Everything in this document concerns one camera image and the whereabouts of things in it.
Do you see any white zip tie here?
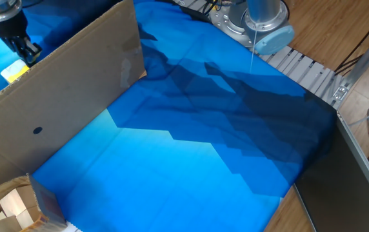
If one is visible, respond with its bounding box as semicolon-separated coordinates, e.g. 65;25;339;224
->
250;19;259;74

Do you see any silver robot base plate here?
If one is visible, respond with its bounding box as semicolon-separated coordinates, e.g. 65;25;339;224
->
210;3;263;49

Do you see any aluminium edge rail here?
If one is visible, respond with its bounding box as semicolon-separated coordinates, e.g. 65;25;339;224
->
335;111;369;213

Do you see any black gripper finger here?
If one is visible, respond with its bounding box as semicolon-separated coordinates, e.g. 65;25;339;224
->
15;35;43;64
6;37;35;68

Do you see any large brown cardboard wall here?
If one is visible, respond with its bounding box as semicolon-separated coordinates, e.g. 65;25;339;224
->
0;0;147;196

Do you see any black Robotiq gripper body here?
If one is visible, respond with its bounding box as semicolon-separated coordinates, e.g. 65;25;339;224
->
0;10;30;40

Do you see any dark grey board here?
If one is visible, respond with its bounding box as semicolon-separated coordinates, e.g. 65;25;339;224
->
294;111;369;232

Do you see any silver corner bracket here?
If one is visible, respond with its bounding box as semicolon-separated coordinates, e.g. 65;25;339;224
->
331;85;350;104

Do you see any thin black floor cable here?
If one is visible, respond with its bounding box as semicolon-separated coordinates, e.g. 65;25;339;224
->
334;6;369;73
334;54;364;77

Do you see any blue mountain print cloth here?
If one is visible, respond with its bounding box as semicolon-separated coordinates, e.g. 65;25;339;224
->
0;0;339;232

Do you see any aluminium frame post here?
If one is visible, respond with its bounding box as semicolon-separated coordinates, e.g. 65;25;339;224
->
345;22;369;86

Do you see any slatted aluminium table frame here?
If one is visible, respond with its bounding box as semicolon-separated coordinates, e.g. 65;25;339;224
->
171;0;353;110

